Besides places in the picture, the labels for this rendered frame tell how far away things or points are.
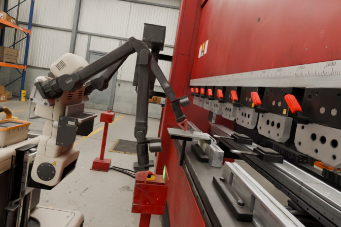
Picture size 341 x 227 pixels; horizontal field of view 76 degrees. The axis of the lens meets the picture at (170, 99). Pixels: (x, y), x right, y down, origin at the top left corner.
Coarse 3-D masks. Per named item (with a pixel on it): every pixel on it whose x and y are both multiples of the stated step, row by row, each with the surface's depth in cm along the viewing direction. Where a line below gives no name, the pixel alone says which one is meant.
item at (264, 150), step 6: (234, 150) 116; (258, 150) 117; (264, 150) 114; (270, 150) 116; (258, 156) 116; (264, 156) 111; (270, 156) 111; (276, 156) 111; (282, 156) 112; (276, 162) 112; (282, 162) 112
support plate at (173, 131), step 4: (168, 128) 152; (172, 128) 154; (168, 132) 142; (172, 132) 140; (176, 132) 142; (180, 132) 144; (184, 132) 146; (188, 132) 149; (200, 132) 156; (184, 136) 138; (188, 136) 138; (192, 136) 138; (196, 136) 139; (200, 136) 141; (204, 136) 143
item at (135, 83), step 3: (138, 57) 238; (138, 60) 238; (135, 63) 239; (138, 63) 238; (135, 66) 238; (138, 66) 238; (135, 69) 238; (138, 69) 238; (135, 72) 238; (138, 72) 239; (135, 75) 239; (138, 75) 239; (135, 78) 239; (135, 81) 239; (132, 84) 239; (135, 84) 239
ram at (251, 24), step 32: (224, 0) 146; (256, 0) 95; (288, 0) 71; (320, 0) 56; (224, 32) 134; (256, 32) 90; (288, 32) 68; (320, 32) 54; (224, 64) 125; (256, 64) 86; (288, 64) 65
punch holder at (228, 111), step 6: (228, 90) 112; (234, 90) 104; (240, 90) 102; (228, 96) 110; (228, 102) 109; (222, 108) 116; (228, 108) 109; (234, 108) 102; (222, 114) 114; (228, 114) 106; (234, 114) 102; (234, 120) 103
